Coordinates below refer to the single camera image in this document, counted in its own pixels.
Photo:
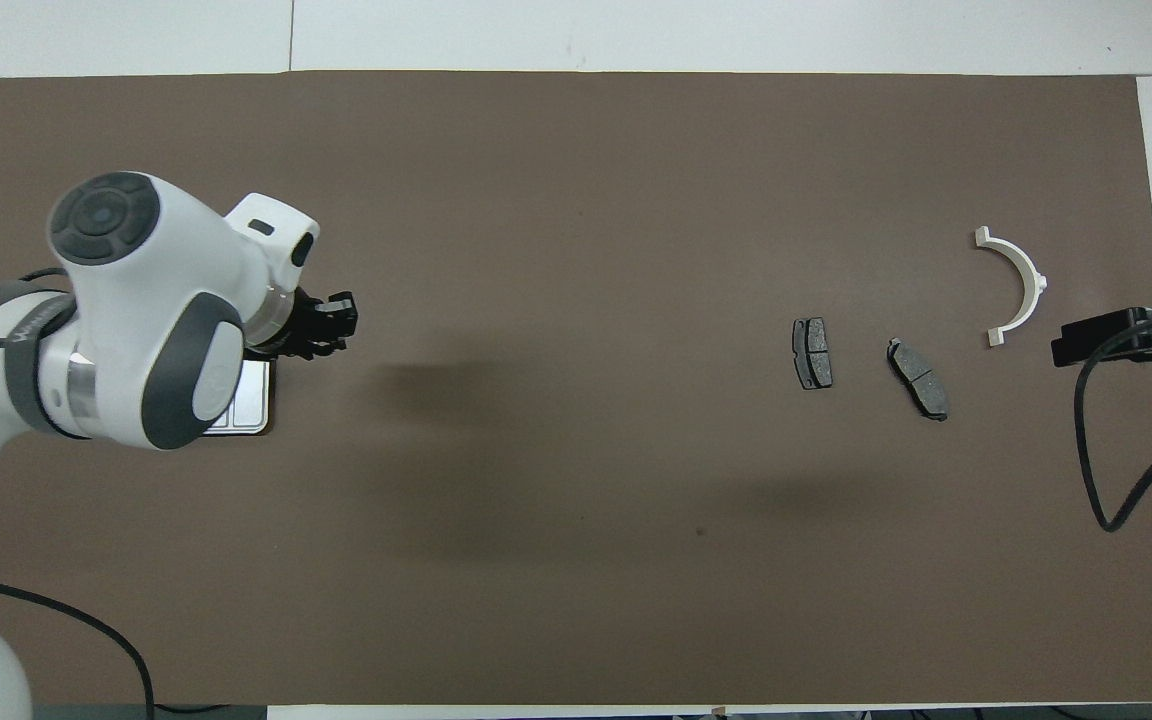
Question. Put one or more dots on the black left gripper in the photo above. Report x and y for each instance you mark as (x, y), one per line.
(301, 325)

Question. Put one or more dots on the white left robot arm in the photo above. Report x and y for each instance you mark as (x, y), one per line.
(186, 260)

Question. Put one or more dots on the silver metal tray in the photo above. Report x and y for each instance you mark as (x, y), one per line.
(246, 400)

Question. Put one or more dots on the elongated dark brake pad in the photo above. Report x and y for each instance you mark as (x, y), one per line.
(921, 380)

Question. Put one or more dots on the brown table mat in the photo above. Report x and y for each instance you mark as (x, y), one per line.
(586, 200)

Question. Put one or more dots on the rectangular dark brake pad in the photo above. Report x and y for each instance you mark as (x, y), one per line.
(813, 355)

